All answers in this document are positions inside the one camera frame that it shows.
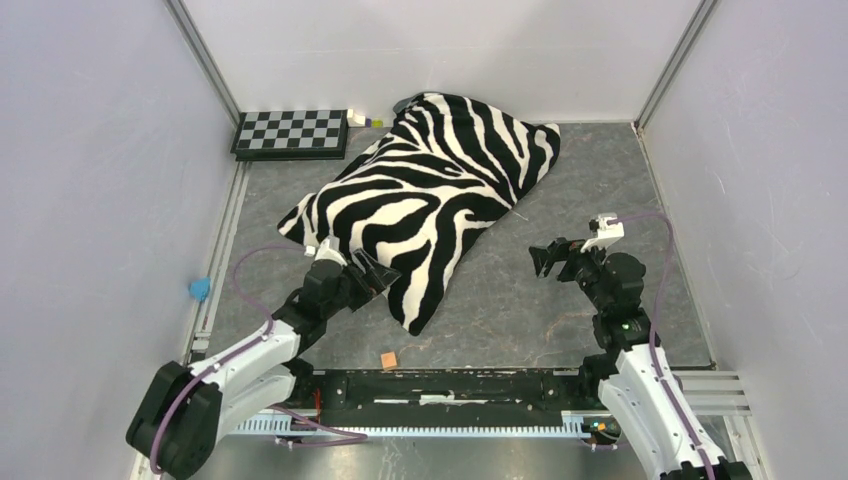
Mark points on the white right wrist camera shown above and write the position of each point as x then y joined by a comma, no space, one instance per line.
607,229

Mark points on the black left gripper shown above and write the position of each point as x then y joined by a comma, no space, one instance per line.
377,275

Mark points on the small white yellow object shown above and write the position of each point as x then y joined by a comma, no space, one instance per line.
359,120

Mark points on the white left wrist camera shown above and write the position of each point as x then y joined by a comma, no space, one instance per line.
328,249

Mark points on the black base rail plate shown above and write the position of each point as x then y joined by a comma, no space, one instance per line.
442,398

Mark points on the blue clip on wall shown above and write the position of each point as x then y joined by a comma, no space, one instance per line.
199,290

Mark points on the slotted cable duct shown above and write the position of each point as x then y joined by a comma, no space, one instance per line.
278,424

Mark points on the zebra and grey pillowcase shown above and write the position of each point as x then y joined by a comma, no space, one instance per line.
418,198

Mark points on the small orange cube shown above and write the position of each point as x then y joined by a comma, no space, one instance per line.
388,361

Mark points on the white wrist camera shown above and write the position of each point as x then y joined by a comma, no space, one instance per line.
607,229
328,249

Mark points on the black grey checkerboard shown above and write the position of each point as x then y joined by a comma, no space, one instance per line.
291,135

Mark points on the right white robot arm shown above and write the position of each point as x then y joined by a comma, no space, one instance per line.
631,376

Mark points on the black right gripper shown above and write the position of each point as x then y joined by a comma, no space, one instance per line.
558,249

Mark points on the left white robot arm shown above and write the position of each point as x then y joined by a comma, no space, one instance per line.
187,409

